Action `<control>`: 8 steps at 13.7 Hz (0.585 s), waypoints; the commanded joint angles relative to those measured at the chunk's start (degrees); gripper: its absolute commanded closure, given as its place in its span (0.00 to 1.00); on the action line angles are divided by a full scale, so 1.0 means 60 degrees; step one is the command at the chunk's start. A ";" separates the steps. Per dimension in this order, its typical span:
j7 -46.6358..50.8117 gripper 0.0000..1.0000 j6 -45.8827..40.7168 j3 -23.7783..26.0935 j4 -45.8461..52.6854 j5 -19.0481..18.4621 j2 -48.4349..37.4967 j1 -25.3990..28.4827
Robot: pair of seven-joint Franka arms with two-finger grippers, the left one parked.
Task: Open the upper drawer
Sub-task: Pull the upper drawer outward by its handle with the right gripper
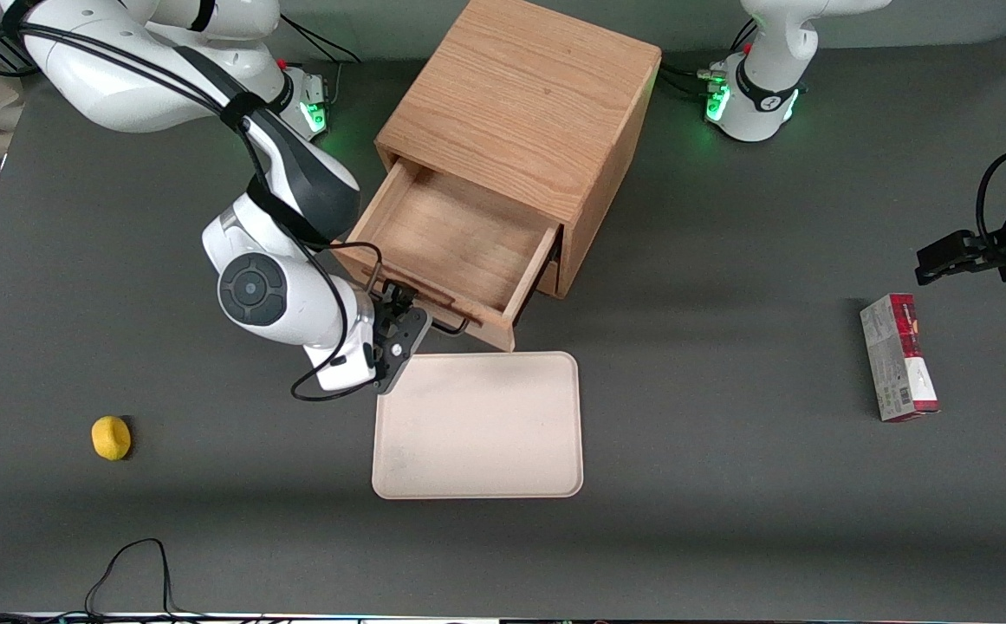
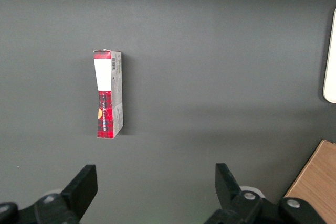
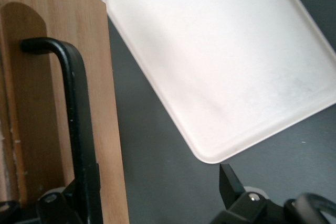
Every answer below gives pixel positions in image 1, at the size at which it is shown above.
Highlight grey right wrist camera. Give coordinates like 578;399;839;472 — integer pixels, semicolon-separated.
317;344;379;393

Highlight black looped table-edge cable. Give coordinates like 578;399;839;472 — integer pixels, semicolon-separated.
0;537;261;624

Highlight beige plastic tray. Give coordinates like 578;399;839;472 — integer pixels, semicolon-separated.
371;351;585;501

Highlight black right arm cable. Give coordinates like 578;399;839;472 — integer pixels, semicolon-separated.
0;7;384;403

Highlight oak drawer with worn label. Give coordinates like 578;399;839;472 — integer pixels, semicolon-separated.
332;159;565;353

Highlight yellow lemon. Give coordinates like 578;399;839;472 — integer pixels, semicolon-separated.
91;415;133;461

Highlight black left base cables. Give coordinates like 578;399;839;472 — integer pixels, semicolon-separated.
657;17;759;101

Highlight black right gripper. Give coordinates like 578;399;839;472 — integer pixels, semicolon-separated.
372;283;432;396

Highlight aluminium frame rail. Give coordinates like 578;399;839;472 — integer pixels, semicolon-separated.
0;33;37;81

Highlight black metal drawer handle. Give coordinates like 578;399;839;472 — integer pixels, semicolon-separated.
362;263;484;336

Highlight grey and red carton box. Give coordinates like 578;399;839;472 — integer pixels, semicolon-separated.
860;293;941;424

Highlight black base cables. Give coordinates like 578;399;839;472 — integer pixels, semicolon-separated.
657;17;759;101
277;16;363;98

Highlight oak wooden drawer cabinet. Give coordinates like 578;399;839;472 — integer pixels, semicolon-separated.
374;0;663;300

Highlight black right base cables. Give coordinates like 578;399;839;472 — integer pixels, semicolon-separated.
277;16;363;98

